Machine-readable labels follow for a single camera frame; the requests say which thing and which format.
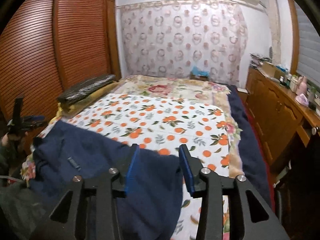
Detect pink tissue pack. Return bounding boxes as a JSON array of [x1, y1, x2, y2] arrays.
[[295, 93, 309, 107]]

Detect navy bed sheet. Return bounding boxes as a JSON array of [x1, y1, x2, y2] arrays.
[[227, 85, 272, 206]]

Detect navy printed t-shirt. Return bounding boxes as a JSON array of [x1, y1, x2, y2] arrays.
[[30, 121, 183, 239]]

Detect wooden louvered wardrobe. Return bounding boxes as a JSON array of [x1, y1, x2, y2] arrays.
[[1, 0, 121, 120]]

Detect open cardboard box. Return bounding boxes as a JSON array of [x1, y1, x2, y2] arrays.
[[259, 62, 286, 80]]

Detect beige side curtain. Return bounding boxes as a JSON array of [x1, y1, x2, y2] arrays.
[[265, 0, 281, 65]]

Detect gold patterned folded cloth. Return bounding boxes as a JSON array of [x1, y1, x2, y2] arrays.
[[56, 82, 119, 118]]

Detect grey window blind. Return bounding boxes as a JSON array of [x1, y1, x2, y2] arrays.
[[295, 2, 320, 87]]

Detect circle pattern sheer curtain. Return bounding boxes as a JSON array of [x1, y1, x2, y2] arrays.
[[120, 0, 248, 86]]

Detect pink thermos jug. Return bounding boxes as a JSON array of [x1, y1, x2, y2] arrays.
[[296, 76, 308, 95]]

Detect orange print white blanket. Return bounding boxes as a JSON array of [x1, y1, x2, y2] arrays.
[[40, 93, 229, 239]]

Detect cardboard box blue contents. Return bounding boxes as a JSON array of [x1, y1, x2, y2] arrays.
[[190, 66, 209, 81]]

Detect black circle pattern folded cloth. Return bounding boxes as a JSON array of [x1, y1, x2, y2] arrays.
[[57, 75, 116, 105]]

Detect wooden sideboard cabinet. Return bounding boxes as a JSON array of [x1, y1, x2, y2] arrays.
[[246, 68, 319, 171]]

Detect floral rose bedspread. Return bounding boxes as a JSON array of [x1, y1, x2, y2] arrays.
[[111, 75, 244, 177]]

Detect left hand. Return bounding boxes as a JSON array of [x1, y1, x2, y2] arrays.
[[1, 132, 28, 176]]

